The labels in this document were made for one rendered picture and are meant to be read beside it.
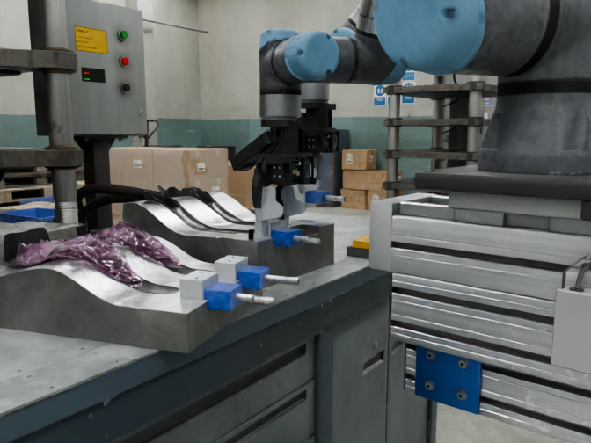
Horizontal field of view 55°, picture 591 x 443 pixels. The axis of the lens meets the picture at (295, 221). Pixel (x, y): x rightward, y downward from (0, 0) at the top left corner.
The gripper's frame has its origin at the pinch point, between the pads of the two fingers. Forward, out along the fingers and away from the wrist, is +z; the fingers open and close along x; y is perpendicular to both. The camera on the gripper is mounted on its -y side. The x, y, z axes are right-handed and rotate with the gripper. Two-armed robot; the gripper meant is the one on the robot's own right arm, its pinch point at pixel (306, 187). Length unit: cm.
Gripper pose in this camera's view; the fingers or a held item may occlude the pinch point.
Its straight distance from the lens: 136.4
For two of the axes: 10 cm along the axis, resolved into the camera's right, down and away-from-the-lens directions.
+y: 8.1, 0.9, -5.7
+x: 5.8, -1.3, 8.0
